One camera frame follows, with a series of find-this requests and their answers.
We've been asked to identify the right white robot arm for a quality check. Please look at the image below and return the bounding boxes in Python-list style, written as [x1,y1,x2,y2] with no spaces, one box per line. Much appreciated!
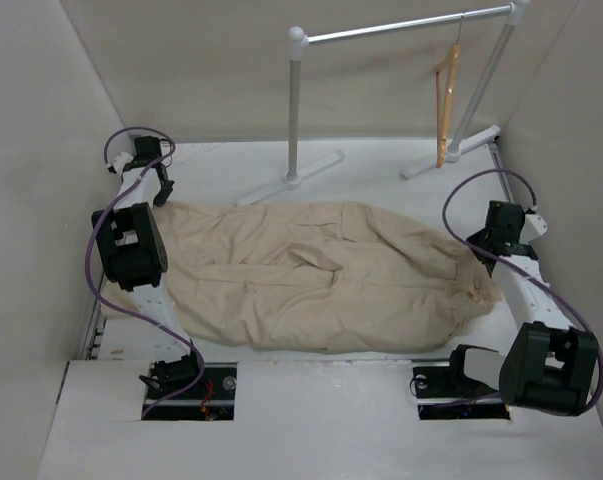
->
[444,201,603,416]

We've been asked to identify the wooden clothes hanger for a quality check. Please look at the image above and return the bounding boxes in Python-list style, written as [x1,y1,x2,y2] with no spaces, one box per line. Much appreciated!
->
[434,15,465,169]

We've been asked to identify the beige trousers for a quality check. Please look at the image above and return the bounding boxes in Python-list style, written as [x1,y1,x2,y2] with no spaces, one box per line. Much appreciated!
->
[103,199,505,355]

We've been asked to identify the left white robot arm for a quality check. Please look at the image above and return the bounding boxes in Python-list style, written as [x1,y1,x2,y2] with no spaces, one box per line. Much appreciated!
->
[85,129,206,402]

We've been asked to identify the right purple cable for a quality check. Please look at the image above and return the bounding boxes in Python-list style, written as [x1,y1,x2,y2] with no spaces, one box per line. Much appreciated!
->
[440,168,603,417]

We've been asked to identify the white and silver clothes rack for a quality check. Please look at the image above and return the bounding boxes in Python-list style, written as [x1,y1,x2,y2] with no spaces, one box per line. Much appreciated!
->
[235,1,529,205]

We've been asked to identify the purple cable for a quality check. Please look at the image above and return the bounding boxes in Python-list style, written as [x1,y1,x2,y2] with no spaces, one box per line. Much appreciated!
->
[440,168,603,417]
[83,125,207,421]

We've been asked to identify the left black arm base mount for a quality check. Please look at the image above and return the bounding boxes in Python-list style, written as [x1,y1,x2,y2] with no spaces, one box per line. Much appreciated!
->
[141,363,238,422]

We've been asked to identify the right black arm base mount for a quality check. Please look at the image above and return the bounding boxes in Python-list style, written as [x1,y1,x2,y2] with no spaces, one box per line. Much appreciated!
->
[409,361,511,421]

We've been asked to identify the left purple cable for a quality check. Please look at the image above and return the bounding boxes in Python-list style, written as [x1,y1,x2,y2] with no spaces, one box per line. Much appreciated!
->
[83,125,207,421]

